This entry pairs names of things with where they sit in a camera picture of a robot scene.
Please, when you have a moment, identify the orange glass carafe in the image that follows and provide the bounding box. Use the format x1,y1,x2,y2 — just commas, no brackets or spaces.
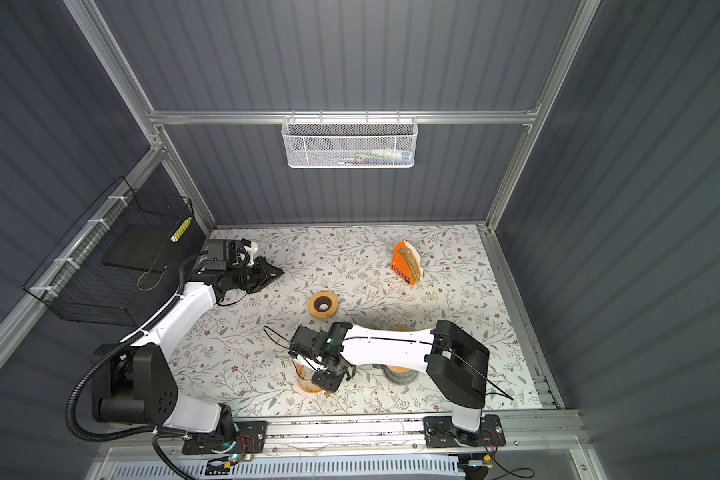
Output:
293,357,323,394

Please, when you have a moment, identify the wooden dripper ring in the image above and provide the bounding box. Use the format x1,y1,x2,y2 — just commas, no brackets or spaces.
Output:
307,290,340,320

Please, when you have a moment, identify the grey glass carafe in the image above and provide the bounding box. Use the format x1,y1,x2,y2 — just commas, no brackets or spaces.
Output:
381,365,419,385

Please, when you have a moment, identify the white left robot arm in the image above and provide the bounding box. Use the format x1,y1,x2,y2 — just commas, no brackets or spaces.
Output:
85,239,284,443

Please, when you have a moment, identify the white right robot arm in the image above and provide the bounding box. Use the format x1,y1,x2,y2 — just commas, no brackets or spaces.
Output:
288,320,490,434

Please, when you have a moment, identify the orange coffee filter box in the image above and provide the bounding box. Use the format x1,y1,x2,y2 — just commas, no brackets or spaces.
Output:
390,241,423,286

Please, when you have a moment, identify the floral table mat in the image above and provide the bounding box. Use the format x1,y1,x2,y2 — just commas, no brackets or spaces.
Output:
169,225,542,417

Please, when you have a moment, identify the white ribbed front panel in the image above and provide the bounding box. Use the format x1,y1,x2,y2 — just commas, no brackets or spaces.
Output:
110,454,466,480

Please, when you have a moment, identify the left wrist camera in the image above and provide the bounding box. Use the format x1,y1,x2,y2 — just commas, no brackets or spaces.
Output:
235,239,258,266

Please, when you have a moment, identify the black corrugated cable hose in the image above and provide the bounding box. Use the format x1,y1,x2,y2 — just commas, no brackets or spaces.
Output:
64,251,208,480

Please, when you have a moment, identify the black wire basket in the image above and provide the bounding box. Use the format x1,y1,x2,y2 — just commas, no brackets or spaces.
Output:
24,178,203,327

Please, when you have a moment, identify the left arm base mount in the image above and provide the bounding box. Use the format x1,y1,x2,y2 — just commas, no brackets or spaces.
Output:
182,421,269,455

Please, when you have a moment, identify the white wire mesh basket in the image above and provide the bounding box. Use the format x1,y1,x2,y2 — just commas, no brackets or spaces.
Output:
281,116,419,169

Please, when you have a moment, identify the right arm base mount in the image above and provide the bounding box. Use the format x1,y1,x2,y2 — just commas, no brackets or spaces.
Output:
422,414,506,449

